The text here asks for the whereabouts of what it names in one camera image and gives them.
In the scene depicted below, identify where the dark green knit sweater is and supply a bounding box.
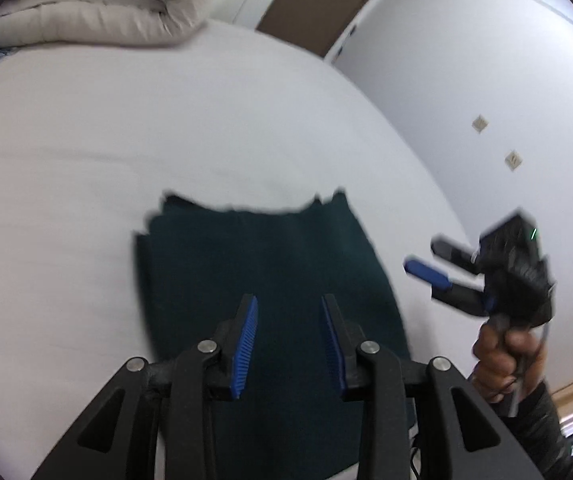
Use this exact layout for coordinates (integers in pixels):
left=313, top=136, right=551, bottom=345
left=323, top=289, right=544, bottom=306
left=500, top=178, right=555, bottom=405
left=134, top=187, right=417, bottom=480

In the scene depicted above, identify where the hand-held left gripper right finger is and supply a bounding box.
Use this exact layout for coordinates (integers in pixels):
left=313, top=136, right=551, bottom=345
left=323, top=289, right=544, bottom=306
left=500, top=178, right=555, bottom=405
left=320, top=294, right=544, bottom=480

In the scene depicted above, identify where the folded beige duvet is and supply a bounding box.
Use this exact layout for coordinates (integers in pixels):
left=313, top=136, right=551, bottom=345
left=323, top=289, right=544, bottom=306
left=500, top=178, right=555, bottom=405
left=0, top=0, right=230, bottom=50

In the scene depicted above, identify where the brown wooden door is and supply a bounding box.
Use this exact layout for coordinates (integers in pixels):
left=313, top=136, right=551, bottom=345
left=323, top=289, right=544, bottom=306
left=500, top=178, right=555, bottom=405
left=256, top=0, right=402, bottom=58

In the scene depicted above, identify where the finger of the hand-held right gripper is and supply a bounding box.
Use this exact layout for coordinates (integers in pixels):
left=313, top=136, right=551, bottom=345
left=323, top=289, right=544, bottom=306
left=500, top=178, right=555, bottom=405
left=403, top=256, right=491, bottom=319
left=430, top=234, right=483, bottom=277

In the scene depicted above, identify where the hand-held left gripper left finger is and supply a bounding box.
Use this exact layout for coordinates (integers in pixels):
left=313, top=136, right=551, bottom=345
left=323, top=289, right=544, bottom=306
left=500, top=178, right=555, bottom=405
left=31, top=294, right=260, bottom=480

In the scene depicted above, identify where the person's right forearm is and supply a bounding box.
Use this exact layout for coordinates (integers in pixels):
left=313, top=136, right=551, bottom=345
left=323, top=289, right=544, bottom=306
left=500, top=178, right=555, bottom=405
left=469, top=377, right=573, bottom=480

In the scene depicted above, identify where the white bed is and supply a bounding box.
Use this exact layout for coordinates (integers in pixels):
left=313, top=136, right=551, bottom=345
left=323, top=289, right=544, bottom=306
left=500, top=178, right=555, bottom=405
left=0, top=20, right=474, bottom=480

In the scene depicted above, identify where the person's right hand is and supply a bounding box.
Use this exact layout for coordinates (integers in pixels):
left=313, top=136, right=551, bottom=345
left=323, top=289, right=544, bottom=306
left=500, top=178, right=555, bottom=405
left=471, top=321, right=548, bottom=407

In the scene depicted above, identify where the grey cable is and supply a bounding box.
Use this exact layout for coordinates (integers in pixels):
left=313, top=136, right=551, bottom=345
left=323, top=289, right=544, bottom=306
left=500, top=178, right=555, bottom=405
left=509, top=317, right=553, bottom=418

